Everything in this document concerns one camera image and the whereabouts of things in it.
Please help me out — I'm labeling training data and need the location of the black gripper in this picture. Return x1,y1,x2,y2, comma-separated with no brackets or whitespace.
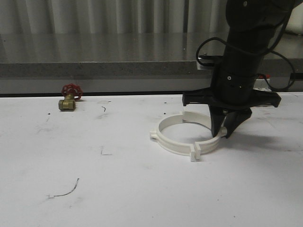
182,63,281,138

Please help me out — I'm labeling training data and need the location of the white half-ring pipe clamp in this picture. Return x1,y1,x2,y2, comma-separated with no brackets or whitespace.
149,112,201,162

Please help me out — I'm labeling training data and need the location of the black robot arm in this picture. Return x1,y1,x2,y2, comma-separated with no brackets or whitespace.
182,0,300,136

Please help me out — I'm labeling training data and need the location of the white container in background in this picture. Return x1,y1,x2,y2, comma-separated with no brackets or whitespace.
285,3,303,35

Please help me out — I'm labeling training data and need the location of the brass valve red handwheel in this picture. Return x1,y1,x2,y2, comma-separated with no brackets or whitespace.
58,83,83,111

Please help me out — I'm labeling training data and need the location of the grey stone counter slab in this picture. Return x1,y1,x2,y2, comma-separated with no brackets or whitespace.
0,32,303,79

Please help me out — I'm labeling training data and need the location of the white circuit breaker red switch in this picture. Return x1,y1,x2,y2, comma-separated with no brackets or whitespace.
254,74,270,91

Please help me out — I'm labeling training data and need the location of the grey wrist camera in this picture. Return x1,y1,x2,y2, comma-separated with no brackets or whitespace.
196,54,222,70

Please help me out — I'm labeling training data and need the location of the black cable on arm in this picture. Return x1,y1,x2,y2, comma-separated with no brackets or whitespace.
196,4,296,91

